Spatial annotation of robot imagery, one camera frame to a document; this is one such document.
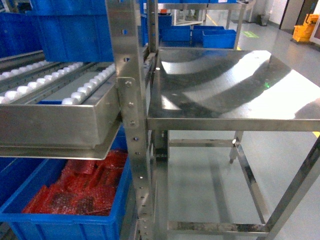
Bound large blue bin upper shelf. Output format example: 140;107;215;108
28;0;114;62

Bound red bubble wrap bags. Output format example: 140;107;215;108
22;149;128;216

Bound stainless steel shelf rack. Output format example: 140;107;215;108
105;0;155;240

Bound blue bin with red bags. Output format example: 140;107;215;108
0;127;132;240

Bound stainless steel table cart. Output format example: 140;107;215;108
147;48;320;240

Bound yellow mop bucket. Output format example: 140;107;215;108
292;14;319;43

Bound steel roller tray shelf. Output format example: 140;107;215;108
0;53;121;160

